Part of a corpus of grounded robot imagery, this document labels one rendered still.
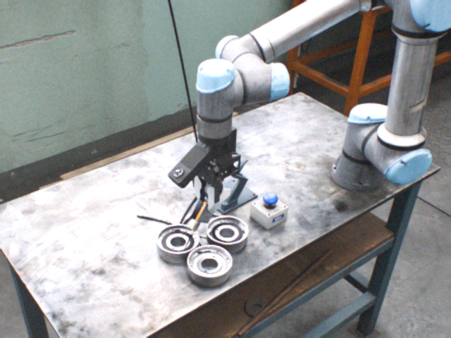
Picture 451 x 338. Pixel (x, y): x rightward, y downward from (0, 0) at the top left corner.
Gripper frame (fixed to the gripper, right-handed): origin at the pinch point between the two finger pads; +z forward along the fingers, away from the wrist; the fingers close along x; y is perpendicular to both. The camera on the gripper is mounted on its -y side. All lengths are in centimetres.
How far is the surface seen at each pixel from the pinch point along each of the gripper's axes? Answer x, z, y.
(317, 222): -11.4, 13.3, 29.6
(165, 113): 155, 80, 101
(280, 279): -5.0, 38.2, 25.7
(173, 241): 5.3, 11.5, -5.8
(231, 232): -1.4, 11.3, 7.7
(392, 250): -15, 46, 70
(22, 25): 158, 11, 27
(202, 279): -10.1, 9.9, -9.1
